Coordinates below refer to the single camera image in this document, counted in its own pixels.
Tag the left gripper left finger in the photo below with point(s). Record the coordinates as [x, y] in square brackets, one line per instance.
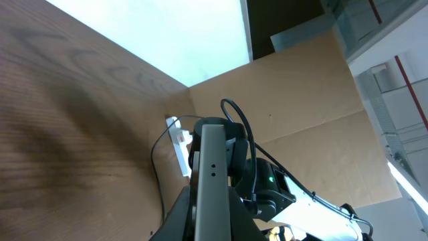
[177, 223]

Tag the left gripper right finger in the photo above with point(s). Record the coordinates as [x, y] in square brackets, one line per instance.
[243, 228]

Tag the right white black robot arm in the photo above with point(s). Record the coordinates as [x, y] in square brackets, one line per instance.
[270, 192]

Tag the white power strip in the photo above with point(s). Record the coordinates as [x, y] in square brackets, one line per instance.
[181, 138]

